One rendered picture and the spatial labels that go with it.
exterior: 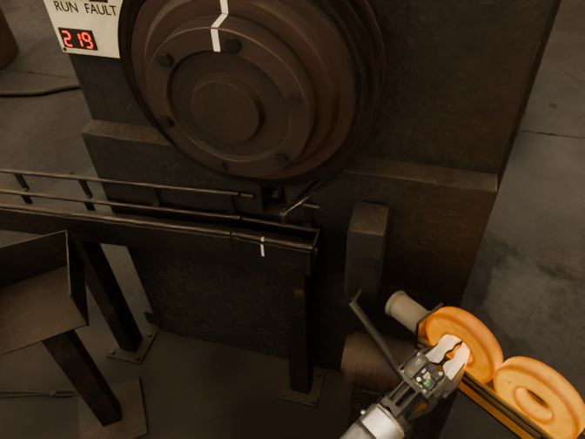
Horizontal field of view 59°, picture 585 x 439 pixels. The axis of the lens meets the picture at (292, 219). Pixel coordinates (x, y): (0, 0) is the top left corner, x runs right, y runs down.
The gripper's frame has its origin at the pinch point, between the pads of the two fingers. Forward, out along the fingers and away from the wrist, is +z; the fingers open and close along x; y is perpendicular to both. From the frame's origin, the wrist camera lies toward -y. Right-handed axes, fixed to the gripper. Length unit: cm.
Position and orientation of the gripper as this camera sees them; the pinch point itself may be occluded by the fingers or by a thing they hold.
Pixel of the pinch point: (464, 341)
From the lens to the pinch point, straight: 104.5
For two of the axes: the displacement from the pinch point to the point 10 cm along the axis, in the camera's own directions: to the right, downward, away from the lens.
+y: -2.7, -5.2, -8.1
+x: -6.4, -5.3, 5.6
